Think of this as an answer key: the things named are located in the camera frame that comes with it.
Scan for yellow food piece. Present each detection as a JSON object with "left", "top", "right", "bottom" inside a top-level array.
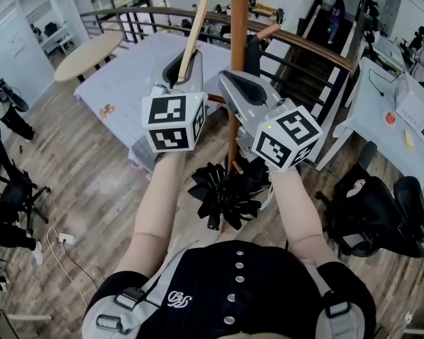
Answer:
[{"left": 403, "top": 130, "right": 417, "bottom": 151}]

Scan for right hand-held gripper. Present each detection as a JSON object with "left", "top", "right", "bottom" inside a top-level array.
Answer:
[{"left": 217, "top": 69, "right": 325, "bottom": 172}]

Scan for black stair railing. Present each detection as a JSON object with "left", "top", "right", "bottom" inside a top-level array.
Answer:
[{"left": 78, "top": 6, "right": 362, "bottom": 120}]

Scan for black green-striped umbrella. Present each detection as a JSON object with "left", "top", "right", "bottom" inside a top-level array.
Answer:
[{"left": 187, "top": 160, "right": 266, "bottom": 232}]

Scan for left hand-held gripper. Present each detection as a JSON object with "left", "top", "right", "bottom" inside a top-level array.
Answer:
[{"left": 141, "top": 46, "right": 210, "bottom": 154}]

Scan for person's black buttoned shirt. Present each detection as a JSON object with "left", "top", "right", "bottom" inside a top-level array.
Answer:
[{"left": 86, "top": 239, "right": 378, "bottom": 339}]

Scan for grey strap harness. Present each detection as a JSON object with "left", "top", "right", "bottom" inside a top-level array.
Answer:
[{"left": 81, "top": 239, "right": 367, "bottom": 339}]

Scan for table with checked cloth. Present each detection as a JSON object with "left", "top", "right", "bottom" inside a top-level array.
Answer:
[{"left": 73, "top": 31, "right": 235, "bottom": 180}]

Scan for person's left forearm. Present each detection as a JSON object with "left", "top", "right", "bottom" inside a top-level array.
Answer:
[{"left": 112, "top": 151, "right": 189, "bottom": 279}]

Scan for white shelf cabinet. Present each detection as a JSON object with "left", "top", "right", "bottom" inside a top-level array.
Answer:
[{"left": 18, "top": 0, "right": 83, "bottom": 59}]

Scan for black office chair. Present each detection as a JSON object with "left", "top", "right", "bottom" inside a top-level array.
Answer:
[
  {"left": 315, "top": 174, "right": 411, "bottom": 258},
  {"left": 0, "top": 119, "right": 53, "bottom": 233},
  {"left": 393, "top": 175, "right": 424, "bottom": 258}
]

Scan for white desk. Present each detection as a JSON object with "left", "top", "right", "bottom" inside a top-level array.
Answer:
[{"left": 315, "top": 56, "right": 424, "bottom": 187}]

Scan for round wooden table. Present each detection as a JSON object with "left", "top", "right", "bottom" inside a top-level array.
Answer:
[{"left": 52, "top": 29, "right": 125, "bottom": 83}]

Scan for white floor cable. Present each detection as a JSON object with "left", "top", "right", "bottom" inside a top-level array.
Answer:
[{"left": 46, "top": 225, "right": 90, "bottom": 307}]

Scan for light wooden hanger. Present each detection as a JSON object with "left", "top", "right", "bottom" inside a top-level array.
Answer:
[{"left": 176, "top": 0, "right": 220, "bottom": 83}]

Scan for pink cloth item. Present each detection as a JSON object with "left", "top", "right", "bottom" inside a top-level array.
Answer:
[{"left": 345, "top": 177, "right": 367, "bottom": 198}]

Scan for black cable on desk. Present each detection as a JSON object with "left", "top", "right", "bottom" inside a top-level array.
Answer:
[{"left": 367, "top": 67, "right": 403, "bottom": 97}]

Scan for black floor cable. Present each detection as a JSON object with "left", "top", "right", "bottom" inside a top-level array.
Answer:
[{"left": 62, "top": 242, "right": 100, "bottom": 291}]

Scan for wooden coat stand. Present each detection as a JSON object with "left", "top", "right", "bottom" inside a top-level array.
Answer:
[{"left": 207, "top": 0, "right": 283, "bottom": 177}]

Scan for person's right forearm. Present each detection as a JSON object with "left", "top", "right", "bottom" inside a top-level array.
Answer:
[{"left": 269, "top": 167, "right": 341, "bottom": 265}]

